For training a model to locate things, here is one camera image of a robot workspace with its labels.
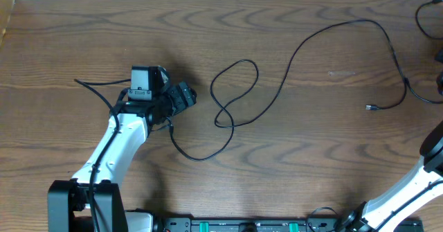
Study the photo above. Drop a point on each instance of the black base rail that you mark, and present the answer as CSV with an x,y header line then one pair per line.
x,y
242,225

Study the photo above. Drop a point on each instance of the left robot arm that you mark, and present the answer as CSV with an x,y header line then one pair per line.
x,y
91,199

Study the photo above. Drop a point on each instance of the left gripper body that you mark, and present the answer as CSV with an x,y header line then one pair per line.
x,y
183,95

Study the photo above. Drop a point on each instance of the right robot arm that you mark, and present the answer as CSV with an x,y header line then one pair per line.
x,y
419,186

